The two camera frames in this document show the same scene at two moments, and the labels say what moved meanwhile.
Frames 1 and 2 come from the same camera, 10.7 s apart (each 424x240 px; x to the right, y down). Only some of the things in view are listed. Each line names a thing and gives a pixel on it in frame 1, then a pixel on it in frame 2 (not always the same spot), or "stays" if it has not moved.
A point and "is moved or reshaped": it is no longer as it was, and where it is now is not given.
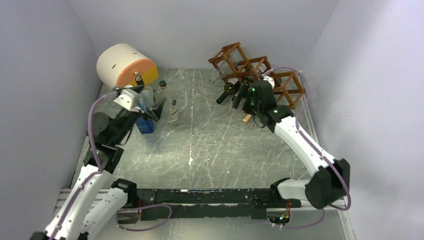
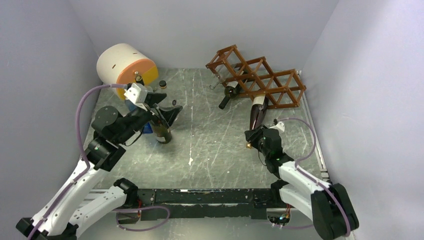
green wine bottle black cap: [230, 89] is moved or reshaped
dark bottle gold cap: [246, 117] is moved or reshaped
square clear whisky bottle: [147, 92] stays
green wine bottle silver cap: [247, 81] → [163, 134]
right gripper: [241, 94] → [252, 135]
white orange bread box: [118, 65] stays
